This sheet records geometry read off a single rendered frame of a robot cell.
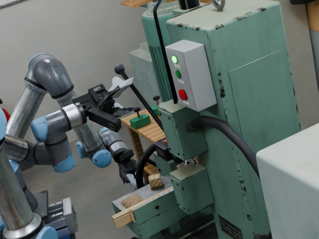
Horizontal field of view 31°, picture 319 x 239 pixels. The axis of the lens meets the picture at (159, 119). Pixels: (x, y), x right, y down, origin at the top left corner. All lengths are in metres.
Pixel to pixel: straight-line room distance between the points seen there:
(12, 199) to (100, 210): 2.24
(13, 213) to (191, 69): 0.65
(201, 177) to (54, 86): 0.78
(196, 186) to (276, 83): 0.39
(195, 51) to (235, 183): 0.39
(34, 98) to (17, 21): 2.44
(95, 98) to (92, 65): 3.09
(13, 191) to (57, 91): 0.67
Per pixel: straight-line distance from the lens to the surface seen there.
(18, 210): 1.69
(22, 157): 1.92
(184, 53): 1.40
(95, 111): 1.87
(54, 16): 4.82
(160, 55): 1.75
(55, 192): 4.31
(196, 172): 1.69
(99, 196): 4.05
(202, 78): 1.44
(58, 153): 1.87
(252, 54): 1.47
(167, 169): 2.09
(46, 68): 2.25
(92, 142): 2.34
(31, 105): 2.36
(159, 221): 1.90
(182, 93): 1.46
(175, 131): 1.57
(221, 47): 1.42
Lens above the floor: 1.87
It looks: 22 degrees down
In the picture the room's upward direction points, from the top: 15 degrees counter-clockwise
